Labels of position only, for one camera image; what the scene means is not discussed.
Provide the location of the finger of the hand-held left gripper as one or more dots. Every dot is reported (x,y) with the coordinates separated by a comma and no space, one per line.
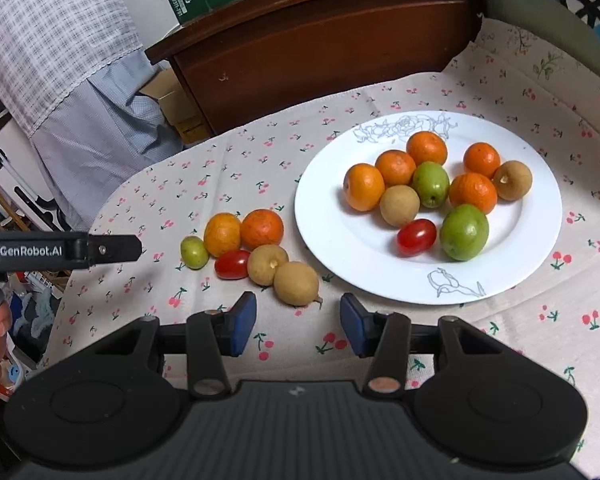
(115,248)

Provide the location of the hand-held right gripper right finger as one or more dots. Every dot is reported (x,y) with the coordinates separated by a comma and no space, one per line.
(354,324)

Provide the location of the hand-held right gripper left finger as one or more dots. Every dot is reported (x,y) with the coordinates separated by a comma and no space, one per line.
(244,322)

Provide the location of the red cherry tomato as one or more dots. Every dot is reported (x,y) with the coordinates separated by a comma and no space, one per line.
(232,264)
(416,237)

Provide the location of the brown longan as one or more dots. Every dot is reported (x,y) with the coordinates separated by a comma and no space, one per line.
(296,283)
(512,180)
(399,205)
(267,264)

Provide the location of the yellowish green jujube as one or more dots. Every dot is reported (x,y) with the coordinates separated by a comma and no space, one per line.
(194,252)

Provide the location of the small orange tangerine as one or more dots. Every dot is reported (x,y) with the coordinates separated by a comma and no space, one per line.
(222,234)
(396,167)
(426,148)
(262,229)
(472,193)
(364,186)
(481,160)

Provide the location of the large green jujube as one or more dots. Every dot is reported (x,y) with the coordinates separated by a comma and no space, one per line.
(464,232)

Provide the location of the small green jujube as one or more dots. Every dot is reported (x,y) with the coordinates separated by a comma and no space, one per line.
(431,184)

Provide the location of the white plate with line drawing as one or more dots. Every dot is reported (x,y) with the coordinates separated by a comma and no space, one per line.
(520,240)

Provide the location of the cherry print tablecloth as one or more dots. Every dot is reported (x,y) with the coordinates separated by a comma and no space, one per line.
(430,360)

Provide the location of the light blue checked cloth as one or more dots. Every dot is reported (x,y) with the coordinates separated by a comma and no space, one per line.
(105,125)

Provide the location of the brown cardboard box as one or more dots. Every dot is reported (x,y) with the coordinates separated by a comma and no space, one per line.
(175,105)

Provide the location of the white checked cloth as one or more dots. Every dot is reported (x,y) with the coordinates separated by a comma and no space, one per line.
(45,35)

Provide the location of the dark wooden headboard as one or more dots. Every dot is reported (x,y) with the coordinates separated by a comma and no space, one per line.
(320,45)

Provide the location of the olive grey cushion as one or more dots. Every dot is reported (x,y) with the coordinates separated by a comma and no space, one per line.
(545,25)

